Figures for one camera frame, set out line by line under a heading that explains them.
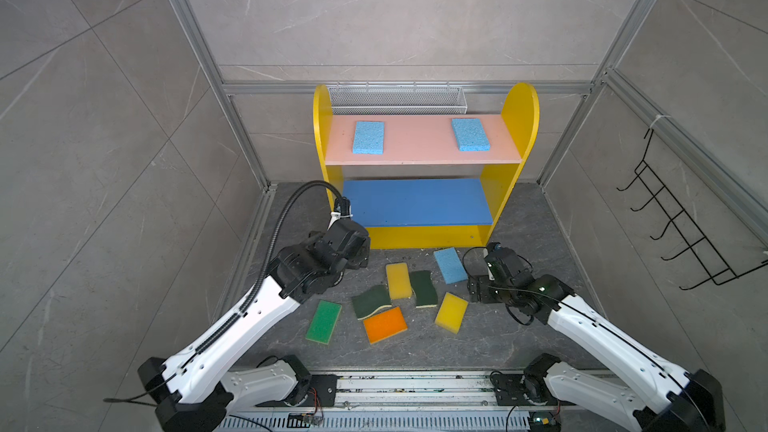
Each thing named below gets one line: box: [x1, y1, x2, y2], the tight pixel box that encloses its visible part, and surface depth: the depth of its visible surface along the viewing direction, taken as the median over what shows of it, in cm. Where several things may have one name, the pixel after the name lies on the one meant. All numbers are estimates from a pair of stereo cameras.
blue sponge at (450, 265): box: [433, 247, 468, 285], surface depth 98 cm
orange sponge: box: [363, 306, 408, 345], surface depth 85 cm
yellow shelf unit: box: [312, 83, 540, 249], surface depth 77 cm
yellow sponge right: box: [435, 292, 469, 335], surface depth 87 cm
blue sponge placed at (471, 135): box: [452, 118, 491, 152], surface depth 76 cm
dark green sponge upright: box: [410, 270, 438, 306], surface depth 93 cm
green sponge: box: [305, 300, 343, 345], surface depth 86 cm
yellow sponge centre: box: [386, 262, 413, 300], surface depth 94 cm
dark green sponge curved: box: [351, 285, 392, 321], surface depth 90 cm
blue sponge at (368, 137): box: [352, 121, 385, 155], surface depth 75 cm
